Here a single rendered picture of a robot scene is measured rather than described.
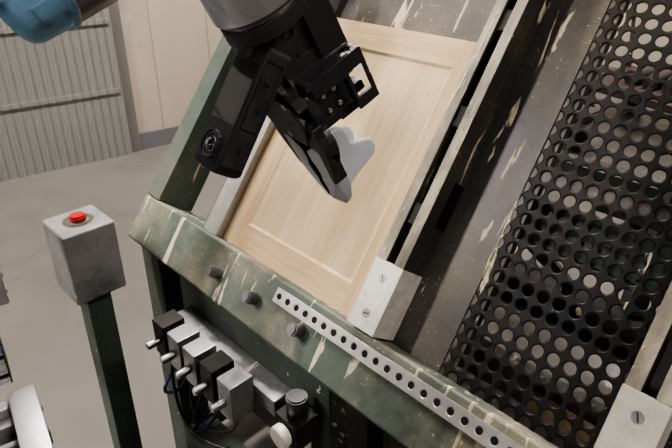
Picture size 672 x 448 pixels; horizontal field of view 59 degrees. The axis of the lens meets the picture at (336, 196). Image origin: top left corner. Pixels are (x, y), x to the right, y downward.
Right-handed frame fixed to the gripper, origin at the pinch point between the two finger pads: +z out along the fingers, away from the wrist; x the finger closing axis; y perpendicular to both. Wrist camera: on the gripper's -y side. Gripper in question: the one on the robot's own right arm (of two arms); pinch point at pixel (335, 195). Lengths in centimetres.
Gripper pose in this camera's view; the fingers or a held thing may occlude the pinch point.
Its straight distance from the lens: 58.8
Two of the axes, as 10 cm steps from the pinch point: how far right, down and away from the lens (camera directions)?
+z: 3.8, 6.8, 6.3
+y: 7.4, -6.3, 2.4
